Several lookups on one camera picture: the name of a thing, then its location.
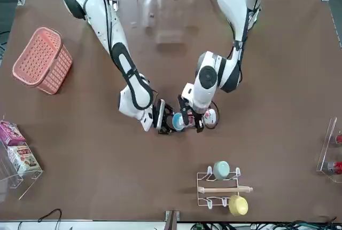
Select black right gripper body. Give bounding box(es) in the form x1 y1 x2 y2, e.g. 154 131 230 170
151 101 172 132

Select white juice bottle red label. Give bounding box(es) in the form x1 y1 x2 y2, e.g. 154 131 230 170
186 108 217 129

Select blue ceramic cup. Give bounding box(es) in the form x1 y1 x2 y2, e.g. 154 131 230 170
172 112 185 132

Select mint green cup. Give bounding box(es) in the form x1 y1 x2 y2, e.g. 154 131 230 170
213 160 231 181

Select pale yellow cup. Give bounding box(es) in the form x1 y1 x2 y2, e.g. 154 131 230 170
228 194 249 217

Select clear acrylic bottle shelf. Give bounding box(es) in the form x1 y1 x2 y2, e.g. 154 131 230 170
316 117 342 183

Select wooden rack rod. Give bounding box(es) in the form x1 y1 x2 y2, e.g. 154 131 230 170
199 186 254 194

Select pink plastic basket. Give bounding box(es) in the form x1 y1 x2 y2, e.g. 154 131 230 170
12 26 73 95

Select white green snack packet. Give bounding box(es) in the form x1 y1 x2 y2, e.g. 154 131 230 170
7 144 42 176

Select purple snack packet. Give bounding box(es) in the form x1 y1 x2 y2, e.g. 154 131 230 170
0 120 27 147

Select clear acrylic packet holder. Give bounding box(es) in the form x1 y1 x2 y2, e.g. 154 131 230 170
0 119 44 200

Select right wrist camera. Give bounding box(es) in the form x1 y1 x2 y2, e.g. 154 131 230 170
156 99 166 130

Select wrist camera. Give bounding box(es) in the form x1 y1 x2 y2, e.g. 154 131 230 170
156 99 166 130
177 94 191 128

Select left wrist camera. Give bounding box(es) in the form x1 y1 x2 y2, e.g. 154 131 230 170
177 94 191 128

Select white wire cup rack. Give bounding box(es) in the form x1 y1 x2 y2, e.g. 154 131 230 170
197 166 254 210

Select aluminium camera post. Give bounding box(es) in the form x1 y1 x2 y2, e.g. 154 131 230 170
165 210 181 230

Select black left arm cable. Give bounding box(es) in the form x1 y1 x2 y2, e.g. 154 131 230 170
205 0 268 130

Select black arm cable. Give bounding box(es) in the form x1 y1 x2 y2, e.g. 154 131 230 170
80 0 158 94
205 0 268 130

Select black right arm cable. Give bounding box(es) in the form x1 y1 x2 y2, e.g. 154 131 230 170
80 0 158 94

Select tangled black desk cables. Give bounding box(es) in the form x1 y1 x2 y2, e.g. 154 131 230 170
195 218 342 230

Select black looped cable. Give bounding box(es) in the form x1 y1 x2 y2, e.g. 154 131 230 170
37 208 63 224

